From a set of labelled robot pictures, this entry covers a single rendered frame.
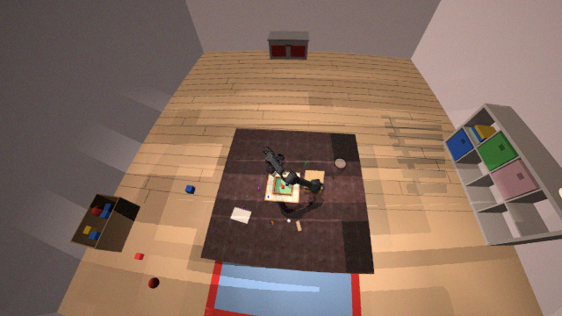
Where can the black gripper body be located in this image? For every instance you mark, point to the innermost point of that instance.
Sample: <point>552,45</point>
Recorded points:
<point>271,169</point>

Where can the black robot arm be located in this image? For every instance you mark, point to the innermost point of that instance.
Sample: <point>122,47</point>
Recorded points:
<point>292,178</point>

